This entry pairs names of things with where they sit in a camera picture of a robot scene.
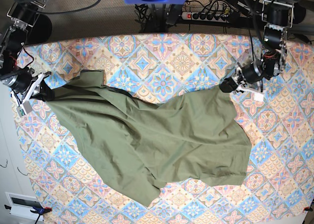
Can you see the white power strip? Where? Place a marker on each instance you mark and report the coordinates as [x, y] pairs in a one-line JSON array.
[[194, 16]]

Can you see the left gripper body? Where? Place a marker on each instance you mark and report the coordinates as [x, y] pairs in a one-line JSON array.
[[248, 78]]

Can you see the red clamp lower right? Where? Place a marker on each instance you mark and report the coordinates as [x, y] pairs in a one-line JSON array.
[[308, 209]]

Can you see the patterned tablecloth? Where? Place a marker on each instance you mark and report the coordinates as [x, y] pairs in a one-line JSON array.
[[156, 67]]

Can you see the blue red clamp lower left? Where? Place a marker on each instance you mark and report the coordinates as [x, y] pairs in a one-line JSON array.
[[40, 211]]

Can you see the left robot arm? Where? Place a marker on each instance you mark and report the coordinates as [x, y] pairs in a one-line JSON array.
[[271, 20]]

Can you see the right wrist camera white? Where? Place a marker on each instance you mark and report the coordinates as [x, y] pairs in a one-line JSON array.
[[24, 109]]

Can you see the black round stool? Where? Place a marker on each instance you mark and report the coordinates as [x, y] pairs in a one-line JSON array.
[[40, 32]]

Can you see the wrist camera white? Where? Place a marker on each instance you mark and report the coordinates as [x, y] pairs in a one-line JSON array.
[[258, 97], [24, 109]]

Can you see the olive green t-shirt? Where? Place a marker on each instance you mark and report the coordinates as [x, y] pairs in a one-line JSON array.
[[137, 147]]

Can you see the white floor outlet box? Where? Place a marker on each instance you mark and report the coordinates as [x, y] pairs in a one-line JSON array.
[[22, 200]]

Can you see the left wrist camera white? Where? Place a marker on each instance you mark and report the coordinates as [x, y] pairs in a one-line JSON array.
[[258, 97]]

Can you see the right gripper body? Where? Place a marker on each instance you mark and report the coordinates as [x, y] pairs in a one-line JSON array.
[[25, 87]]

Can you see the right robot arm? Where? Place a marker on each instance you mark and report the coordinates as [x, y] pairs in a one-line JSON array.
[[27, 26]]

